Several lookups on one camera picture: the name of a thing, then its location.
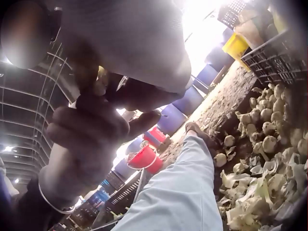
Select person's right hand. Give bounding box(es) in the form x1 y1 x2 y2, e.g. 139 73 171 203
59 0 194 113

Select person's left fingers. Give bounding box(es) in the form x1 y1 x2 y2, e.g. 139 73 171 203
46 95 130 169

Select person's right fingers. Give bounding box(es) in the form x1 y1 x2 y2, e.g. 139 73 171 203
105 72 193 113

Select pile of cauliflowers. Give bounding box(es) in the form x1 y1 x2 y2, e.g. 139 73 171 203
213 83 308 231

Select red bucket with white handle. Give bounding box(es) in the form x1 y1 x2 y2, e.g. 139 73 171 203
126 145 164 175

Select person's left thumb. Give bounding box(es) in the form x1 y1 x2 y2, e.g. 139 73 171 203
128 111 162 135

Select row of blue barrels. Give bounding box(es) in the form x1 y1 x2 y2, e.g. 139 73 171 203
156 28 238 138

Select large black plastic crate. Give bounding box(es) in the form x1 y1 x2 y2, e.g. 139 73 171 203
241 28 308 85

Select yellow crate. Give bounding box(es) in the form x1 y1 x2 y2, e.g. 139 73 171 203
222 32 251 61

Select person's left hand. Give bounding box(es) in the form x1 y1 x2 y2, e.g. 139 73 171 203
38 95 162 205

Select person's legs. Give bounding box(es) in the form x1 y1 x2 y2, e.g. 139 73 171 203
111 122 223 231

